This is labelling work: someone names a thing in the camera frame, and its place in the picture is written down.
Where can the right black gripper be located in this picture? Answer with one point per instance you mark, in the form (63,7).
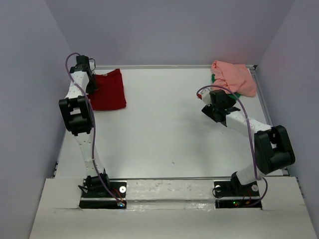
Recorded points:
(209,110)

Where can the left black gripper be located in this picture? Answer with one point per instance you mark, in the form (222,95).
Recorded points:
(90,90)

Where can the red t shirt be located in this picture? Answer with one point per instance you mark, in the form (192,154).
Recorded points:
(110,95)

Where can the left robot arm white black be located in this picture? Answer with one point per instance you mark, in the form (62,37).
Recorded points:
(78,116)

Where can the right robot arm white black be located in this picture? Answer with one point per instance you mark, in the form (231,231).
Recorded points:
(270,145)

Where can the green t shirt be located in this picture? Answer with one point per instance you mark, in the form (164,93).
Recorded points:
(235,95)

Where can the pink t shirt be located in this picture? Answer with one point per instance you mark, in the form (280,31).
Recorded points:
(234,77)

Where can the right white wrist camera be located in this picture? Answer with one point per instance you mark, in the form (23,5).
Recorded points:
(204,95)

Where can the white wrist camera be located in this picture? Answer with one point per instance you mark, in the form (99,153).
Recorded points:
(92,63)
(204,95)

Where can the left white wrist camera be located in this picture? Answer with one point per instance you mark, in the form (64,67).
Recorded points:
(92,63)

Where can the aluminium rail right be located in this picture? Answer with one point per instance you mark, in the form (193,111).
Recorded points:
(262,98)

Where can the aluminium rail back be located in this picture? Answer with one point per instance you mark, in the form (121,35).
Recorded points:
(110,67)

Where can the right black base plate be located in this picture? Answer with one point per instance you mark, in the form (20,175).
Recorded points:
(229,198)

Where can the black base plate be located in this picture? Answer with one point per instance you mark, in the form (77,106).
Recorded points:
(229,198)
(100,198)

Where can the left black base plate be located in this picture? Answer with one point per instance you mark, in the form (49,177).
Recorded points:
(100,198)

